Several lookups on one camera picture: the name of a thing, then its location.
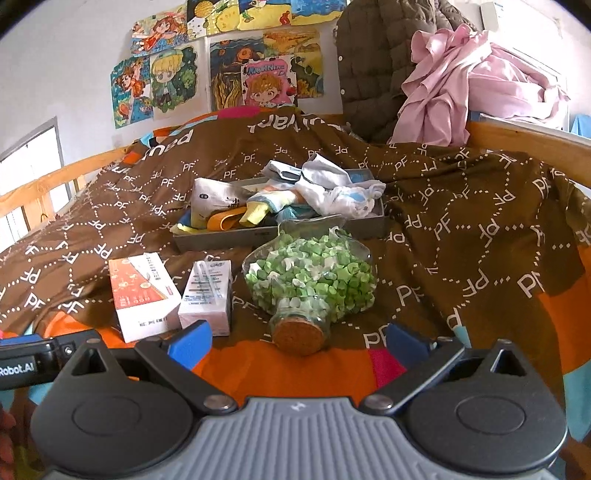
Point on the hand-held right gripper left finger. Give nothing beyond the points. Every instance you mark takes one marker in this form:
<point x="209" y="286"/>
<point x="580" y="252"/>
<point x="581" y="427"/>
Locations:
<point x="189" y="345"/>

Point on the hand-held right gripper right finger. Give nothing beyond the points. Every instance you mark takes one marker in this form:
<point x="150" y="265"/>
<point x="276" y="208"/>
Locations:
<point x="408" y="344"/>

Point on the grey tray with cartoon picture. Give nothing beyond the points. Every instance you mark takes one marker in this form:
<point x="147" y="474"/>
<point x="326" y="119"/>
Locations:
<point x="231" y="241"/>

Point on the yellow cloth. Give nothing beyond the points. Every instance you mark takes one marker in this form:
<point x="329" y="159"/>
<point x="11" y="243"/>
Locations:
<point x="182" y="228"/>

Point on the white black-print sock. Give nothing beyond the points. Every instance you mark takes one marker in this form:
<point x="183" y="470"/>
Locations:
<point x="212" y="196"/>

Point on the pastel striped sock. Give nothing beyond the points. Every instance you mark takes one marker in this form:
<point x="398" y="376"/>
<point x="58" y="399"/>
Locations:
<point x="265" y="205"/>

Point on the white blue-patterned cloth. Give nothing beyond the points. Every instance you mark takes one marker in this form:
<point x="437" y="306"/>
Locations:
<point x="341" y="194"/>

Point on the light blue cloth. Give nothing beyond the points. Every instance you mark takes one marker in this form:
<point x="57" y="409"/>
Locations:
<point x="295" y="217"/>

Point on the grey white sock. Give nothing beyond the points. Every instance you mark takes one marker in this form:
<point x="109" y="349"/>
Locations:
<point x="281" y="170"/>

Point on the small white carton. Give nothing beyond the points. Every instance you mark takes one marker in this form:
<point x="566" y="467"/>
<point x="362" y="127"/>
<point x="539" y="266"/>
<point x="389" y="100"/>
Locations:
<point x="205" y="295"/>

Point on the orange white cardboard box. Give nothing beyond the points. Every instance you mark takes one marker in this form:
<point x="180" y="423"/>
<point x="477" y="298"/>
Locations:
<point x="143" y="295"/>

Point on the glass bottle of green stars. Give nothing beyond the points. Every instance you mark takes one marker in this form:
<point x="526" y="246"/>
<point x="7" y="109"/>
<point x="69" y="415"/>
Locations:
<point x="309" y="277"/>

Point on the brown orange printed blanket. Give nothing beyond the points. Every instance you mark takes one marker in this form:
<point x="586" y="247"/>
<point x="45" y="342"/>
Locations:
<point x="461" y="221"/>

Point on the window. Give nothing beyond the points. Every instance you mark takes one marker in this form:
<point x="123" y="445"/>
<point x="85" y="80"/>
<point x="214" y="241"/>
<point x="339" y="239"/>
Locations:
<point x="27" y="157"/>

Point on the pink garment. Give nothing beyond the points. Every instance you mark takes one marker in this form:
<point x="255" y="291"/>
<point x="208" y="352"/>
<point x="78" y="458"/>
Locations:
<point x="443" y="92"/>

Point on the girl poster blue background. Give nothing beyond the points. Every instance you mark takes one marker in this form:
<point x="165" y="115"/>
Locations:
<point x="129" y="92"/>

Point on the blond boy poster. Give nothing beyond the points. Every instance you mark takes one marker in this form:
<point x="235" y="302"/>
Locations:
<point x="171" y="78"/>

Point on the pink girl poster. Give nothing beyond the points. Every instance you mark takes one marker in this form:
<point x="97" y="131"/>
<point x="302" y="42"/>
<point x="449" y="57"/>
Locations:
<point x="268" y="87"/>

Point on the dark seaweed painting poster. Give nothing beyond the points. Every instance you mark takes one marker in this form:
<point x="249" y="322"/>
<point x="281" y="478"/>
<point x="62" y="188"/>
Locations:
<point x="226" y="74"/>

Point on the brown quilted jacket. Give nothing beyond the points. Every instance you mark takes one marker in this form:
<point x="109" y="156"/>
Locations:
<point x="378" y="69"/>

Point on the blue fabric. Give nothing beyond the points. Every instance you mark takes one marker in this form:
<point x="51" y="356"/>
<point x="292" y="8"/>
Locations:
<point x="581" y="127"/>

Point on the orange-haired girl poster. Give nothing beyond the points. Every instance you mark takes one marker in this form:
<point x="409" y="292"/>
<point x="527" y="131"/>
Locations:
<point x="157" y="32"/>

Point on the orange fish painting poster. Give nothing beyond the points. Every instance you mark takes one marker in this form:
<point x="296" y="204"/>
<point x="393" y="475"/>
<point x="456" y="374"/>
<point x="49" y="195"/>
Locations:
<point x="300" y="46"/>

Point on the yellow fruit poster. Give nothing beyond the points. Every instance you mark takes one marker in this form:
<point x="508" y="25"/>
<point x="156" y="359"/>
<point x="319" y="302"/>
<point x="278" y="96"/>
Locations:
<point x="212" y="18"/>

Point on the yellow beach poster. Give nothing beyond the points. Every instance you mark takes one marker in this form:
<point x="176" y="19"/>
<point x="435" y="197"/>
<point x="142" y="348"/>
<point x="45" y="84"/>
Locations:
<point x="263" y="14"/>

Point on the white air conditioner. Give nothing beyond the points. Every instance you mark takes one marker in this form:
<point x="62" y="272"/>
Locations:
<point x="496" y="14"/>

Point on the wooden bed rail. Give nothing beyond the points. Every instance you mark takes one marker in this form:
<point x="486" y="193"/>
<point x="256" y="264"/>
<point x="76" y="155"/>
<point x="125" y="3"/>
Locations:
<point x="46" y="180"/>
<point x="517" y="138"/>

